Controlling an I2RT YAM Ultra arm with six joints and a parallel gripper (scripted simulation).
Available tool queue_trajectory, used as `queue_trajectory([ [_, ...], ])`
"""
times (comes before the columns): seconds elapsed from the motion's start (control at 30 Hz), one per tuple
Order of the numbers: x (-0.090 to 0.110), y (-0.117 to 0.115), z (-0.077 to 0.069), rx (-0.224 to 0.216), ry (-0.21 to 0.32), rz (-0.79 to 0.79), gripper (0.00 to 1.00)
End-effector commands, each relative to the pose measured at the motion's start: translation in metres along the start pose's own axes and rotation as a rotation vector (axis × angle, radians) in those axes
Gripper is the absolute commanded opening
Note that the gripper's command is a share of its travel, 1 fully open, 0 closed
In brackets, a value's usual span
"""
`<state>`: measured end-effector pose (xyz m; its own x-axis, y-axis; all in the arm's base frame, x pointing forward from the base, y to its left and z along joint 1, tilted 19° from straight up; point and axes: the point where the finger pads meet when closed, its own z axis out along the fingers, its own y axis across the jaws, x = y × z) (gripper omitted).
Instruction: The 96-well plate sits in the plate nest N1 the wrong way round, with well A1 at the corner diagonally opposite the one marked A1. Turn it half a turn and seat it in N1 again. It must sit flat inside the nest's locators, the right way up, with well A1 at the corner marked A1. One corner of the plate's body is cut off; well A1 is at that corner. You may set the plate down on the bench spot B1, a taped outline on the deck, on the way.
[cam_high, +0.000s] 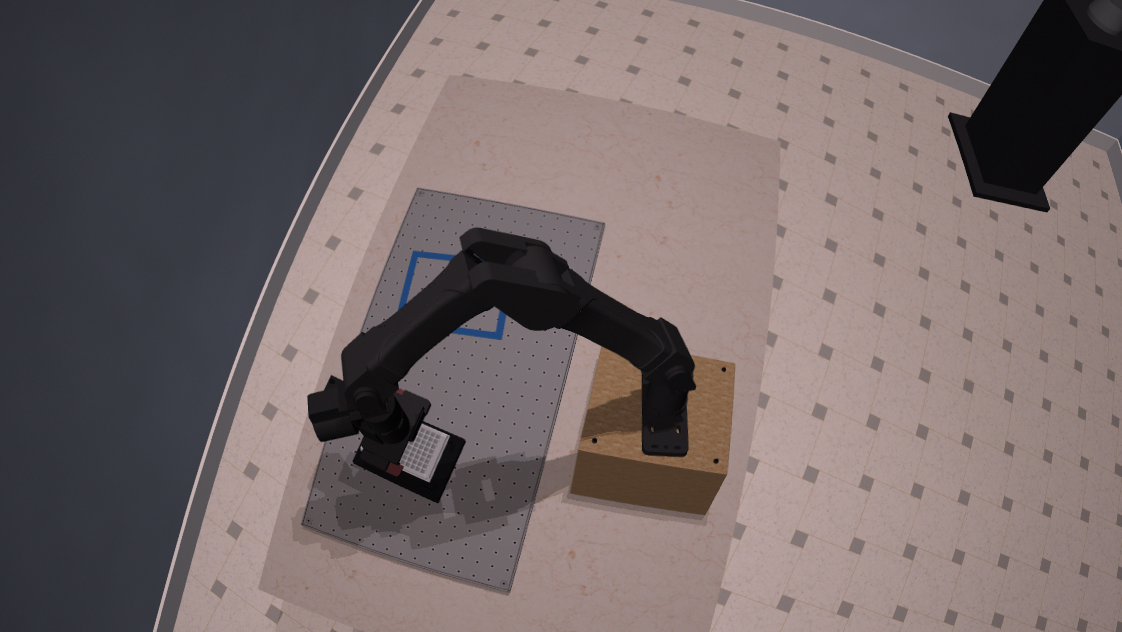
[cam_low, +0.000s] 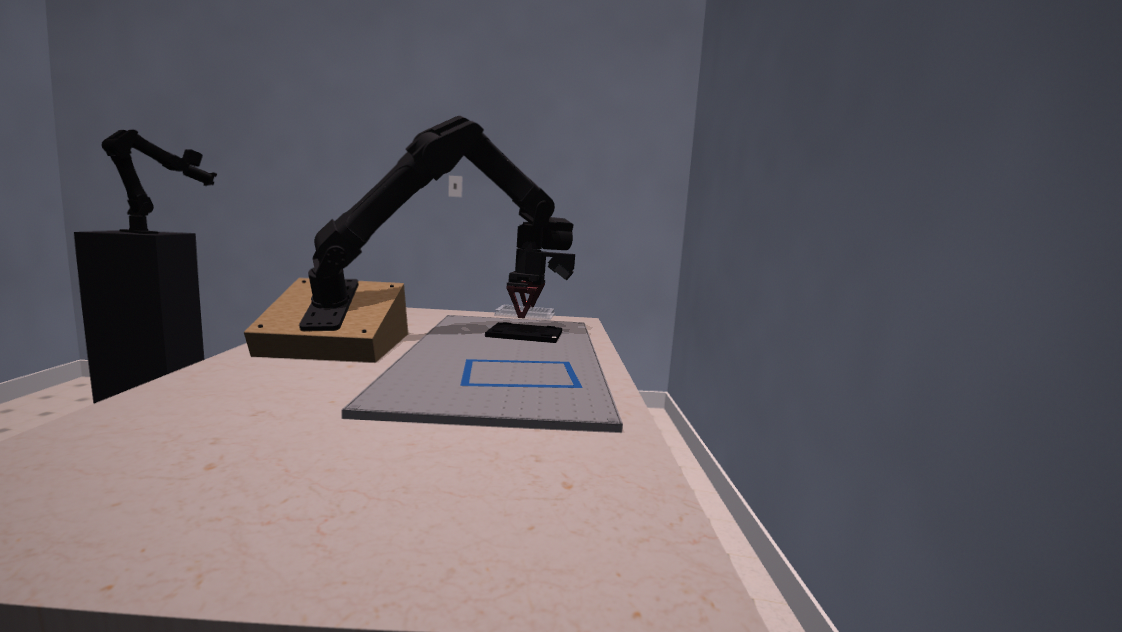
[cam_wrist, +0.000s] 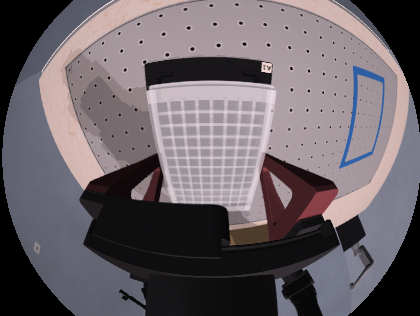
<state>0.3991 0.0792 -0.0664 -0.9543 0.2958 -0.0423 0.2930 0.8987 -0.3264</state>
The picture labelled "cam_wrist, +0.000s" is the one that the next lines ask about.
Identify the blue tape outline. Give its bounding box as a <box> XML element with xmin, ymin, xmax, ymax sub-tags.
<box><xmin>339</xmin><ymin>66</ymin><xmax>384</xmax><ymax>169</ymax></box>

